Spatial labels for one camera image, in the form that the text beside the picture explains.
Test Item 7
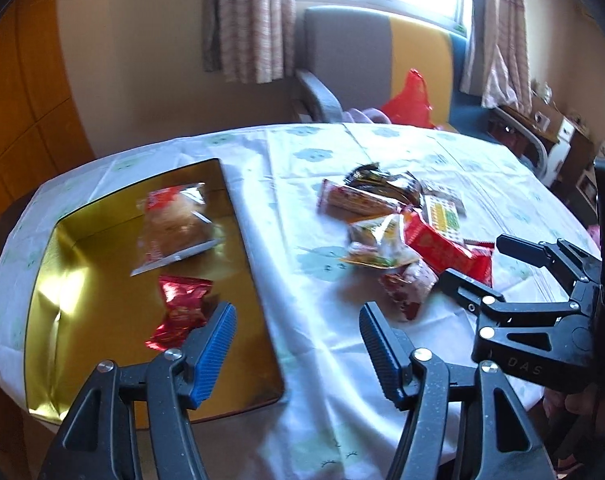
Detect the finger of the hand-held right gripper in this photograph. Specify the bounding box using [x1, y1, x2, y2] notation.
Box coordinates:
[439, 269, 592, 322]
[496, 234, 604, 292]

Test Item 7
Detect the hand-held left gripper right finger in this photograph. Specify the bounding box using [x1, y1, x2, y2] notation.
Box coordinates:
[358, 301, 553, 480]

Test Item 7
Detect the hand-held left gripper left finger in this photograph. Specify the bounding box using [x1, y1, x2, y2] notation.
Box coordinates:
[37, 301, 238, 480]

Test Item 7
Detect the long red gold-print packet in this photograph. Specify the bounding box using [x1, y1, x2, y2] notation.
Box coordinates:
[405, 210, 494, 288]

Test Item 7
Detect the red foil snack packet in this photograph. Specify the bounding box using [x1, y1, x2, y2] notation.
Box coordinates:
[145, 275, 214, 352]

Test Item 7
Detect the red white candy packet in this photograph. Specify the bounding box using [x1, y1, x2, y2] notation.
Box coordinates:
[379, 260, 439, 322]

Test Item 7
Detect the yellow green snack packet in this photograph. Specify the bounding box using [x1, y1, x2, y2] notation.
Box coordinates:
[339, 215, 420, 268]

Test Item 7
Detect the clear bread packet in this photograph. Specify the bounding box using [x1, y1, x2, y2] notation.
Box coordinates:
[131, 183, 220, 277]

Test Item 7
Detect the dark brown snack packet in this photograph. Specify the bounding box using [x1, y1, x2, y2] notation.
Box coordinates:
[345, 162, 420, 197]

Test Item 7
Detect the gold metal tin box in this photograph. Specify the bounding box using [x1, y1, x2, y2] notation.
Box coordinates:
[25, 158, 286, 423]

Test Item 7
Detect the person's right hand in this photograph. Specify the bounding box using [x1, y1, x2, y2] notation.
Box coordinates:
[562, 392, 600, 418]

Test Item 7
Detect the green cracker packet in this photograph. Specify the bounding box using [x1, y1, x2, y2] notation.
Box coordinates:
[422, 192, 466, 241]

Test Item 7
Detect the white printed tablecloth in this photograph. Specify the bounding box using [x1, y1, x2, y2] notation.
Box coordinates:
[0, 122, 603, 480]

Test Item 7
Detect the wooden cabinet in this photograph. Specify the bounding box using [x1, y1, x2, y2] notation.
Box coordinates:
[487, 80, 598, 211]

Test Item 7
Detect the grey curved armrest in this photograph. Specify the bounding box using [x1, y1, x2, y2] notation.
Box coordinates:
[499, 110, 551, 187]

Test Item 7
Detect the pink wafer packet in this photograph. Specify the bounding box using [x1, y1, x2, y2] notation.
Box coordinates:
[316, 178, 402, 218]

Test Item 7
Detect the red plastic bag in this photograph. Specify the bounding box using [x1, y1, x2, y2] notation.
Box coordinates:
[379, 69, 450, 131]

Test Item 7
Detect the pink cloth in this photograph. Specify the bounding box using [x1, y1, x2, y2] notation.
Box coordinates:
[339, 107, 390, 125]

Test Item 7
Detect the pink patterned curtain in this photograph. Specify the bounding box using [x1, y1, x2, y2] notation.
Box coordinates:
[459, 0, 533, 111]
[202, 0, 297, 85]

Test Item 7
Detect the grey yellow blue armchair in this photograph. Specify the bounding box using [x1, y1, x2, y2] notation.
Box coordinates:
[292, 6, 470, 133]

